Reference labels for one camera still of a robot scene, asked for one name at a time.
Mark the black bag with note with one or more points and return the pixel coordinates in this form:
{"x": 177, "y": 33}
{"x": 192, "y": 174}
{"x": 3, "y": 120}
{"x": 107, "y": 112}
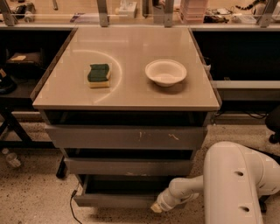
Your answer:
{"x": 29, "y": 65}

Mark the grey middle drawer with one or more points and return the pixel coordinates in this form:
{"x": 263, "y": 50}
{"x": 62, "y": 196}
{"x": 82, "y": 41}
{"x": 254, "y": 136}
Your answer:
{"x": 129, "y": 162}

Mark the white box on shelf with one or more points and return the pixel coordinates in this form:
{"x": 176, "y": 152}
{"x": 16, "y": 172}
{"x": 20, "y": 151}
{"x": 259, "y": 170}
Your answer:
{"x": 127, "y": 9}

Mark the grey metal post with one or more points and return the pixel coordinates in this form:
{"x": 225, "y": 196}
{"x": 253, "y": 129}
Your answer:
{"x": 168, "y": 12}
{"x": 103, "y": 13}

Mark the grey drawer cabinet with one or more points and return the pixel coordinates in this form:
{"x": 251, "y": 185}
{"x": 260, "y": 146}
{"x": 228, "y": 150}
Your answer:
{"x": 127, "y": 50}

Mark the grey bottom drawer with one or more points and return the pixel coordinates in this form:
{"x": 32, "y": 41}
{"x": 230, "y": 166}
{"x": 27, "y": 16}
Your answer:
{"x": 112, "y": 191}

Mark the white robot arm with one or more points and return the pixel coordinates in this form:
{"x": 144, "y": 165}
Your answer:
{"x": 234, "y": 178}

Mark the green yellow sponge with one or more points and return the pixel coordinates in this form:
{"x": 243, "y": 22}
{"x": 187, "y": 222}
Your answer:
{"x": 99, "y": 76}

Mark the clear plastic bottle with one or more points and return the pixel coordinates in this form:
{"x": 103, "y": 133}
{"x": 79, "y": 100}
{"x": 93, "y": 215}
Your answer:
{"x": 11, "y": 158}

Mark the white bowl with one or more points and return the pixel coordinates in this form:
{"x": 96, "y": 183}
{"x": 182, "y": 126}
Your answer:
{"x": 165, "y": 72}

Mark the pink stacked trays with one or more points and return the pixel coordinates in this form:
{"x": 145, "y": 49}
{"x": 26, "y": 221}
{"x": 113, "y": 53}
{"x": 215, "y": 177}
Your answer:
{"x": 192, "y": 11}

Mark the grey drawer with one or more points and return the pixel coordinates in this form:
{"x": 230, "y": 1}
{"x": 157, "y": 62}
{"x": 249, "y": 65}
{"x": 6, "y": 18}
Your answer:
{"x": 112, "y": 191}
{"x": 129, "y": 162}
{"x": 131, "y": 131}

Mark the grey top drawer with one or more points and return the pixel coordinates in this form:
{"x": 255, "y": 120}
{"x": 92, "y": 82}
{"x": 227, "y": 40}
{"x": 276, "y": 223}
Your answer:
{"x": 131, "y": 131}

